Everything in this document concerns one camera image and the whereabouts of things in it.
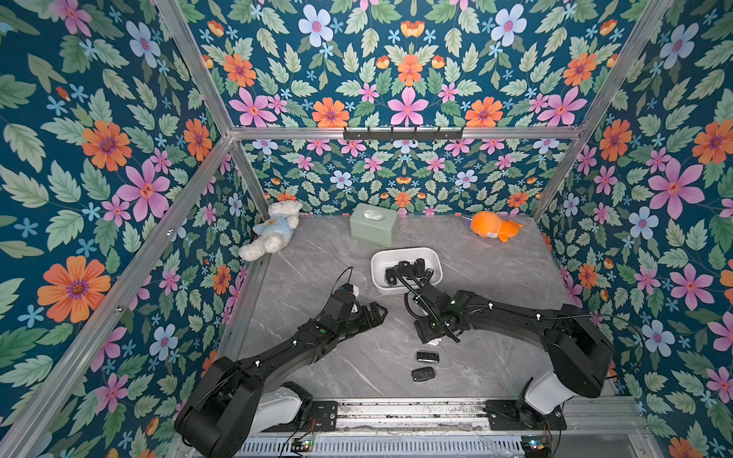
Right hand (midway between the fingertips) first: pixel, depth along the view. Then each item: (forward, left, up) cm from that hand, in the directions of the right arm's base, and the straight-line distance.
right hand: (428, 330), depth 86 cm
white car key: (-3, -2, -2) cm, 4 cm away
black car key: (+24, +1, 0) cm, 24 cm away
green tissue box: (+37, +19, +8) cm, 42 cm away
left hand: (+2, +14, +5) cm, 15 cm away
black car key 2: (-7, 0, -3) cm, 8 cm away
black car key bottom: (-12, +2, -2) cm, 12 cm away
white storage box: (+27, +14, 0) cm, 31 cm away
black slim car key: (+21, -2, -1) cm, 21 cm away
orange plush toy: (+42, -26, +5) cm, 49 cm away
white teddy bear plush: (+33, +56, +7) cm, 65 cm away
